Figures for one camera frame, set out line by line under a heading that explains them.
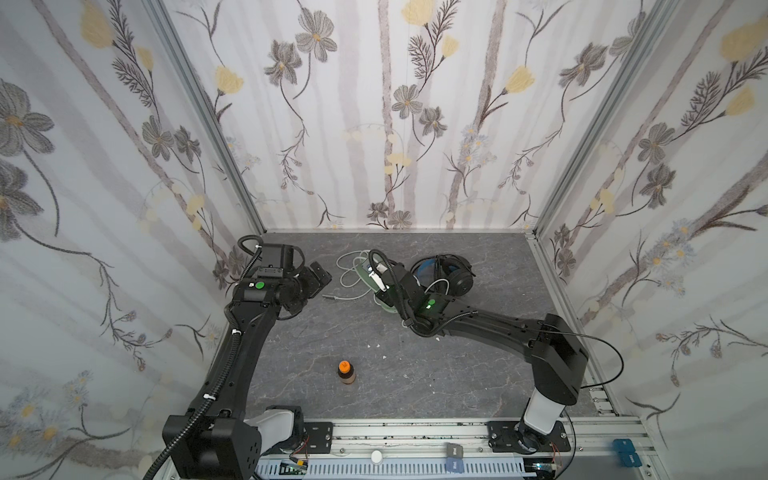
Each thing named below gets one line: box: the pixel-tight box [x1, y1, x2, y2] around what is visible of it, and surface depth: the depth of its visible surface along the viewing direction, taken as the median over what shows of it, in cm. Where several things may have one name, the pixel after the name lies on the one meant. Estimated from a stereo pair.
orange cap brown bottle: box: [338, 360, 356, 385], surface depth 79 cm
